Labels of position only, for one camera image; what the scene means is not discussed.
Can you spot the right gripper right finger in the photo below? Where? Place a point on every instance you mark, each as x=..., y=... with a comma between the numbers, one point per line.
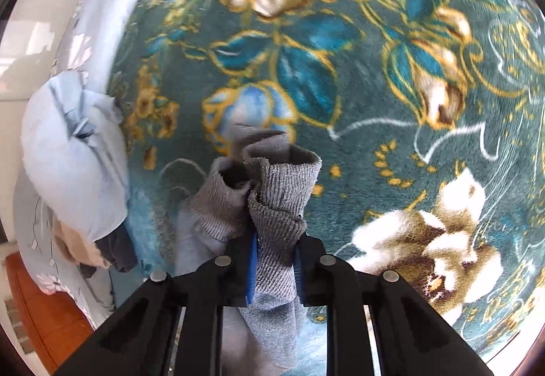
x=378, y=322

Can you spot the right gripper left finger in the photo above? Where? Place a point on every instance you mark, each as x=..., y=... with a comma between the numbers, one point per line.
x=172, y=325

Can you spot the grey sweatpants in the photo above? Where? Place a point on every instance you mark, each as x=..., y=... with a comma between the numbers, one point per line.
x=264, y=183

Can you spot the dark grey small garment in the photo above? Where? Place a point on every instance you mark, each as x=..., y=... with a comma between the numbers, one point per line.
x=114, y=250

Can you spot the beige garment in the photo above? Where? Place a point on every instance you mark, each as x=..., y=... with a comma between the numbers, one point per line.
x=75, y=249

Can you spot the light blue shirt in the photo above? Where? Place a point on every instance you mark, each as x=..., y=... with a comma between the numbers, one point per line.
x=74, y=154

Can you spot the teal floral blanket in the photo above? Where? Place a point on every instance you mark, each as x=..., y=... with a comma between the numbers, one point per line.
x=428, y=116

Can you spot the light blue floral quilt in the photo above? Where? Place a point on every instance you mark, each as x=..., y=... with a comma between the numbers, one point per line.
x=88, y=47

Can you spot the orange wooden bed frame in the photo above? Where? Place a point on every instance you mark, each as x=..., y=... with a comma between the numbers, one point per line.
x=55, y=325

